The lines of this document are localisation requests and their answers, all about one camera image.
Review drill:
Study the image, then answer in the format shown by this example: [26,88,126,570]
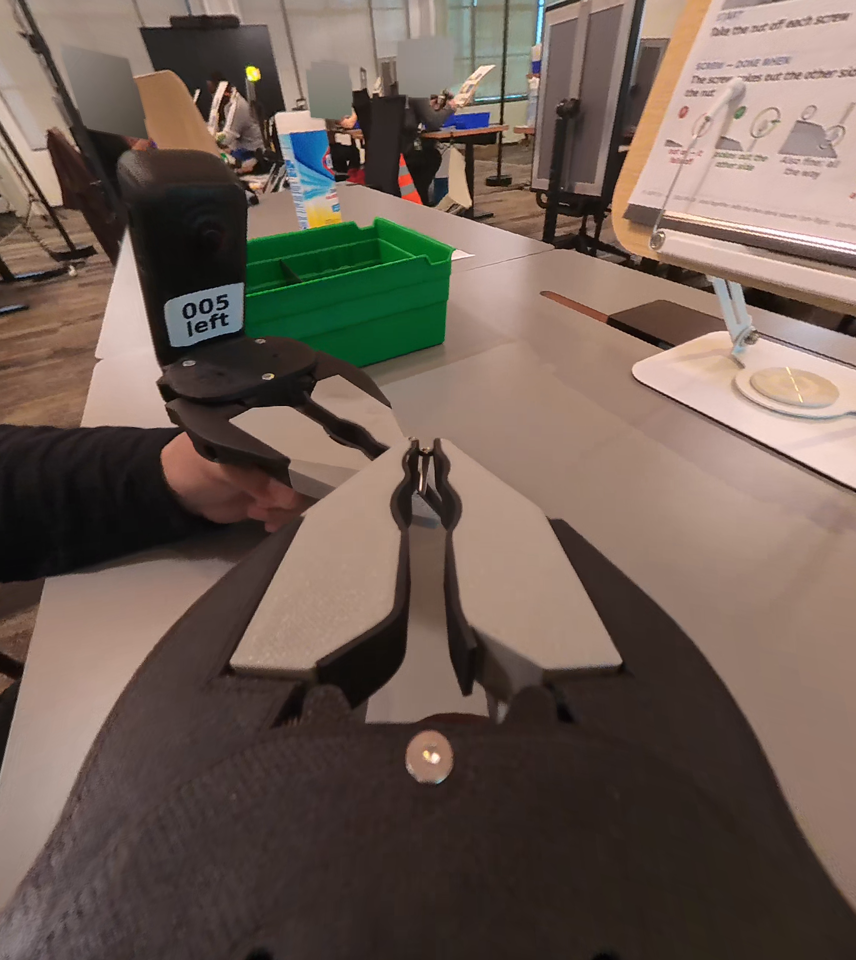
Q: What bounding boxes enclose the grey partition panel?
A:
[530,0,648,198]

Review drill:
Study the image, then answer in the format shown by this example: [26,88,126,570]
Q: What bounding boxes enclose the person's left forearm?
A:
[0,424,200,586]

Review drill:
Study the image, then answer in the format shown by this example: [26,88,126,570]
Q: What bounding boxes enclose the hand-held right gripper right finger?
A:
[430,437,624,721]

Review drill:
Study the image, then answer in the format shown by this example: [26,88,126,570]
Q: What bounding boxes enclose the wooden background table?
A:
[428,123,511,189]

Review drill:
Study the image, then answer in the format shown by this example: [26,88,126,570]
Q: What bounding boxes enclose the wipes canister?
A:
[275,111,345,231]

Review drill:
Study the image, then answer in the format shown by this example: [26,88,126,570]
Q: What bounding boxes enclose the curved wooden board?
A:
[134,70,225,160]

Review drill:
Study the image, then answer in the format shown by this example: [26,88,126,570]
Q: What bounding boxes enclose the grey desk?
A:
[0,183,856,960]

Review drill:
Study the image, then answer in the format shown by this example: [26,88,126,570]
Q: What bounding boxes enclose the flat black device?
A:
[606,300,725,351]

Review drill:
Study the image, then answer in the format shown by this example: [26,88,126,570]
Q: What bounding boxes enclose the wooden document stand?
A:
[611,0,856,331]

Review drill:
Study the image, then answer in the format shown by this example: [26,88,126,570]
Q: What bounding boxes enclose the printed instruction sheet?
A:
[624,0,856,260]

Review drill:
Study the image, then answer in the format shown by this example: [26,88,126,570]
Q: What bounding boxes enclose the white stand base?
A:
[632,330,856,501]

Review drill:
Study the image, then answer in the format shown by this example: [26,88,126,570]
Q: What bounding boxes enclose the black display board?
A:
[140,24,288,123]

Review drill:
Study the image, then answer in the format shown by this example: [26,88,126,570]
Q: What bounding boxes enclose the green plastic bin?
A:
[245,217,456,369]

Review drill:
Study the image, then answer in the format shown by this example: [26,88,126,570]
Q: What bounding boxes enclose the person's left hand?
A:
[161,433,310,535]

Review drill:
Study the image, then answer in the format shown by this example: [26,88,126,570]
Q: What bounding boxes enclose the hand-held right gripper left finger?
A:
[229,438,421,710]

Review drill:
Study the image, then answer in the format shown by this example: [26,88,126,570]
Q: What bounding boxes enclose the hanging brown jacket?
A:
[47,127,127,265]

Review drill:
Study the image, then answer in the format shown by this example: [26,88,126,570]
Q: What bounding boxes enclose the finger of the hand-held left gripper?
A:
[300,372,408,459]
[229,407,391,502]

